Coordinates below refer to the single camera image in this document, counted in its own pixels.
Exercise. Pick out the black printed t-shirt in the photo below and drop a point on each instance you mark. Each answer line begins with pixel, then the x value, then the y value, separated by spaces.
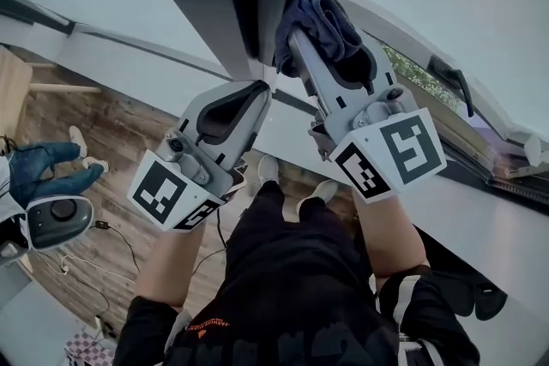
pixel 300 338

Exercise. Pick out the person's right white shoe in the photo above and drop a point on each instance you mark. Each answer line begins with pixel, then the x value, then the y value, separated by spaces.
pixel 319 193

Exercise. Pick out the black trousers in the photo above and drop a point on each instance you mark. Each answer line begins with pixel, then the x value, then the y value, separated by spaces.
pixel 291 253

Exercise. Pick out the person's right forearm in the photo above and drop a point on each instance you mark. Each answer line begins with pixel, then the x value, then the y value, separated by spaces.
pixel 386 235

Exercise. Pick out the person's left white shoe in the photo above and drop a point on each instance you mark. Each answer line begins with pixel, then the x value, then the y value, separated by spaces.
pixel 268 167

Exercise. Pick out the light wooden chair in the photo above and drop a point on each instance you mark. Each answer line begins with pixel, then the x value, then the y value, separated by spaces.
pixel 13 90

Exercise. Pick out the dark blue cloth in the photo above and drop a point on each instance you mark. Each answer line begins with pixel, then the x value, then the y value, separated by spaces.
pixel 326 21

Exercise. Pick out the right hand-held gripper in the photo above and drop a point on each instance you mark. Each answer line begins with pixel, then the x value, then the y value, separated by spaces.
pixel 386 154

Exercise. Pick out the green outdoor bushes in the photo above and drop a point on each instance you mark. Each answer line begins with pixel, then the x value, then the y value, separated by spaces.
pixel 412 73

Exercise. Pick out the person's white shoe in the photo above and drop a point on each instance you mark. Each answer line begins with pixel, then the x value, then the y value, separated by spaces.
pixel 319 193
pixel 268 167

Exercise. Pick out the white crumpled paper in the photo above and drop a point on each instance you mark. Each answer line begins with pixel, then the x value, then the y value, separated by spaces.
pixel 534 148

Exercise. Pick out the black office chair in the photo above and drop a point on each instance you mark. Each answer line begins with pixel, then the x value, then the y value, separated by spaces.
pixel 472 291

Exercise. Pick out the grey oval device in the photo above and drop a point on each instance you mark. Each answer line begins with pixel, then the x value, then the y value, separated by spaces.
pixel 56 223

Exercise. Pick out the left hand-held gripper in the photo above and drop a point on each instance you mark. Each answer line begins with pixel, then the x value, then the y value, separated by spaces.
pixel 171 184

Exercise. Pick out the person's left forearm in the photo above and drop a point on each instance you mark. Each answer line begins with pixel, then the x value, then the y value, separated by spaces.
pixel 171 261

